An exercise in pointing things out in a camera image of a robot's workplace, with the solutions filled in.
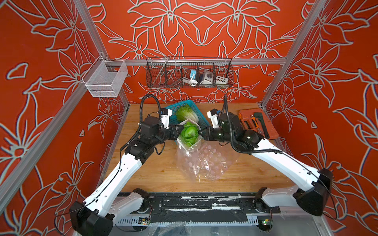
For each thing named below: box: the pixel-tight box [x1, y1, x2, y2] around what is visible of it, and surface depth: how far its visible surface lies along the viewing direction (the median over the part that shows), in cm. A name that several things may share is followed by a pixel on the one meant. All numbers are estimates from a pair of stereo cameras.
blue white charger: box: [189, 69, 197, 80], surface depth 85 cm
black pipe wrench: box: [253, 112, 270, 140], surface depth 101 cm
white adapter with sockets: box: [199, 70, 214, 85], surface depth 93 cm
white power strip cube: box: [215, 75, 229, 89], surface depth 95 cm
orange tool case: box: [238, 108, 280, 140], surface depth 105 cm
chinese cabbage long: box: [180, 121, 199, 147], surface depth 72 cm
